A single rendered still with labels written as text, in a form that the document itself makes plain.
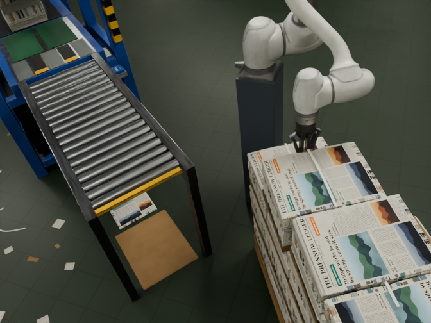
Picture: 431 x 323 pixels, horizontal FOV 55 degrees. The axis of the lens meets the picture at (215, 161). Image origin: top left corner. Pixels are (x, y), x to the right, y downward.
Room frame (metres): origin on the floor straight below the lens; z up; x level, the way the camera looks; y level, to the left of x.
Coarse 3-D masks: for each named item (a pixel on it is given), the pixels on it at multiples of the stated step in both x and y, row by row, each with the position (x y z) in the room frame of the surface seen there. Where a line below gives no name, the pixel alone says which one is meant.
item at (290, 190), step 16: (272, 160) 1.09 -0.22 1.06; (288, 160) 1.08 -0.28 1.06; (304, 160) 1.07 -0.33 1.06; (272, 176) 1.01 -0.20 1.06; (288, 176) 1.00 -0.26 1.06; (304, 176) 0.99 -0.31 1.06; (272, 192) 0.94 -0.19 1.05; (288, 192) 0.92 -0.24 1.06; (304, 192) 0.91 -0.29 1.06; (272, 208) 0.98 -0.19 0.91; (288, 208) 0.86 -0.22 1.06; (304, 208) 0.84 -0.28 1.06; (320, 208) 0.83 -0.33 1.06; (288, 224) 0.82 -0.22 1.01; (288, 240) 0.83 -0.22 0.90
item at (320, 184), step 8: (312, 152) 1.10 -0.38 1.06; (312, 160) 1.06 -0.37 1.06; (320, 160) 1.05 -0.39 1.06; (312, 168) 1.02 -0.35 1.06; (320, 168) 1.02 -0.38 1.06; (312, 176) 0.98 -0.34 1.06; (320, 176) 0.98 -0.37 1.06; (328, 176) 0.97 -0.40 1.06; (320, 184) 0.94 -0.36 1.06; (328, 184) 0.93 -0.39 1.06; (320, 192) 0.90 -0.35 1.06; (336, 192) 0.89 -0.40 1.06; (328, 200) 0.86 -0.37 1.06; (336, 200) 0.86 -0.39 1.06; (328, 208) 0.83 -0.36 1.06
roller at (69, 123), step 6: (114, 102) 1.98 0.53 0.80; (120, 102) 1.99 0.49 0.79; (96, 108) 1.95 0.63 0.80; (102, 108) 1.95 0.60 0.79; (108, 108) 1.95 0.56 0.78; (84, 114) 1.91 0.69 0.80; (90, 114) 1.91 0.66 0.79; (96, 114) 1.92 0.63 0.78; (72, 120) 1.87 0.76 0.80; (78, 120) 1.88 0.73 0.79; (54, 126) 1.84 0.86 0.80; (60, 126) 1.84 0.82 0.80; (66, 126) 1.84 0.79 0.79; (54, 132) 1.81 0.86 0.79
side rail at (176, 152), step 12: (96, 60) 2.47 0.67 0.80; (108, 72) 2.30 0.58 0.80; (120, 84) 2.15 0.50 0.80; (132, 96) 2.01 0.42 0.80; (144, 108) 1.88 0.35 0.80; (144, 120) 1.78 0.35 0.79; (156, 132) 1.66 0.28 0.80; (168, 144) 1.55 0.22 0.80; (180, 156) 1.45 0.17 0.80; (180, 168) 1.42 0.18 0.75; (192, 168) 1.37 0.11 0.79; (192, 180) 1.37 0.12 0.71
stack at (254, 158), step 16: (288, 144) 1.40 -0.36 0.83; (304, 144) 1.38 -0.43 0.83; (320, 144) 1.36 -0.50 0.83; (256, 160) 1.32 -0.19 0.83; (256, 176) 1.23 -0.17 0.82; (256, 192) 1.26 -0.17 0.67; (256, 208) 1.27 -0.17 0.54; (256, 224) 1.32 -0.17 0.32; (272, 224) 1.03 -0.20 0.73; (272, 256) 1.00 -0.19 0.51; (288, 256) 0.81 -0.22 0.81; (272, 272) 1.02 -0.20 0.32; (288, 272) 0.81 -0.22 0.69; (288, 288) 0.80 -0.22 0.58; (288, 304) 0.80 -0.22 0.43; (304, 304) 0.66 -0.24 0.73; (288, 320) 0.77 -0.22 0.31; (304, 320) 0.63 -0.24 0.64
